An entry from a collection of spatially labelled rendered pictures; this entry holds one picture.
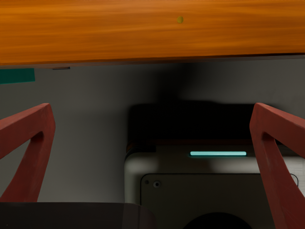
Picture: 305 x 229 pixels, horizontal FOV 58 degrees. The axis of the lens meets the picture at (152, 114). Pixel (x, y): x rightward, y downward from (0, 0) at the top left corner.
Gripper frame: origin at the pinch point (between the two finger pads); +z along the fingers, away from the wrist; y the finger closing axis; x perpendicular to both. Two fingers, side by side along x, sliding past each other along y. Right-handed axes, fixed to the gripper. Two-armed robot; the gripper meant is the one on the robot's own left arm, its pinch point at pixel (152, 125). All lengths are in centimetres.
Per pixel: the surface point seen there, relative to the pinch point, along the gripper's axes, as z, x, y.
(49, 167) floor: 72, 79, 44
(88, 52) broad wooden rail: 22.8, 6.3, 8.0
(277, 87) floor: 87, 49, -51
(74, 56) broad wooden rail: 22.6, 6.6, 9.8
